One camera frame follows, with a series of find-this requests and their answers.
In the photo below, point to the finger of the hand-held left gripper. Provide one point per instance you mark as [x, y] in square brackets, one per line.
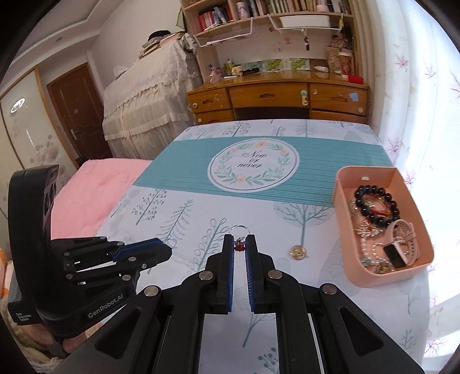
[154, 260]
[143, 248]

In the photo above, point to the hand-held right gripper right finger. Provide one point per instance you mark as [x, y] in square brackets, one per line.
[249, 280]

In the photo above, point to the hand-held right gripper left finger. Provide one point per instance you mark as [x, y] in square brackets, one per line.
[230, 280]

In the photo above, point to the gold round pendant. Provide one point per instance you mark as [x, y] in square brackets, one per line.
[297, 251]

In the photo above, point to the gold leaf hair comb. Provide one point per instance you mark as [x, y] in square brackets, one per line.
[368, 230]

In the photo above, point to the pink plastic box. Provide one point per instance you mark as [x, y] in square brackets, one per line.
[381, 278]

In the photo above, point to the pink smartwatch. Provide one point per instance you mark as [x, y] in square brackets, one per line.
[395, 255]

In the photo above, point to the pink blanket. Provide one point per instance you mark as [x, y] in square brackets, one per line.
[93, 194]

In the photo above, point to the tree-printed tablecloth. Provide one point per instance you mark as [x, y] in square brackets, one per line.
[172, 169]

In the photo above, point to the floral sliding wardrobe door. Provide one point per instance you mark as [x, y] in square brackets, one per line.
[32, 136]

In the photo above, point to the cream knitted cloth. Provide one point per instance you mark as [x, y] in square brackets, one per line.
[25, 348]

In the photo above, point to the brown wooden door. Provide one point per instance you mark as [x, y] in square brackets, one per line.
[79, 108]

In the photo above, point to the wooden desk with drawers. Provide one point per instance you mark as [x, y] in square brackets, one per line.
[262, 95]

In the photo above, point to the pink figurine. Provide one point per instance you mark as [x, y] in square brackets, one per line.
[214, 76]

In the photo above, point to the green white drawer hanger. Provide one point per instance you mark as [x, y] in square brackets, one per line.
[304, 94]

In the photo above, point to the wooden bookshelf hutch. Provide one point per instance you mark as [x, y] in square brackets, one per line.
[205, 57]

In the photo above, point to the cream container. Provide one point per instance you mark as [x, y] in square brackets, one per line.
[236, 70]

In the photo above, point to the green glass jar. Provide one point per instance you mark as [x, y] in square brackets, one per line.
[229, 66]

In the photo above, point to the black flashlight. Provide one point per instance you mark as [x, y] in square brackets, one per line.
[248, 72]

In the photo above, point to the stack of books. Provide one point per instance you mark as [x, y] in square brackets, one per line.
[158, 43]

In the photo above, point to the blue sticker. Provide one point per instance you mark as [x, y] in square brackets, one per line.
[354, 97]

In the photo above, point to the floral picture strip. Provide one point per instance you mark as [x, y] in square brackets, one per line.
[276, 64]

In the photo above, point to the red case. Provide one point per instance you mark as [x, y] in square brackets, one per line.
[355, 79]

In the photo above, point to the beige patterned mug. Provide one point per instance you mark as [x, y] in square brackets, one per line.
[332, 59]

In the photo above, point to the red patterned cup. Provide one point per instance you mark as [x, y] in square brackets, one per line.
[345, 63]

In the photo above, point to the white leaf-print curtain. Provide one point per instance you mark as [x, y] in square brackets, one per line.
[413, 108]

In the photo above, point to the row of books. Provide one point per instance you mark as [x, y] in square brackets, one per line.
[208, 18]

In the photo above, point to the hanging keys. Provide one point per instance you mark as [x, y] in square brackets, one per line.
[306, 41]

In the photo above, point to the white basket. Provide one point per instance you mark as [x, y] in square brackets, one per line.
[305, 21]

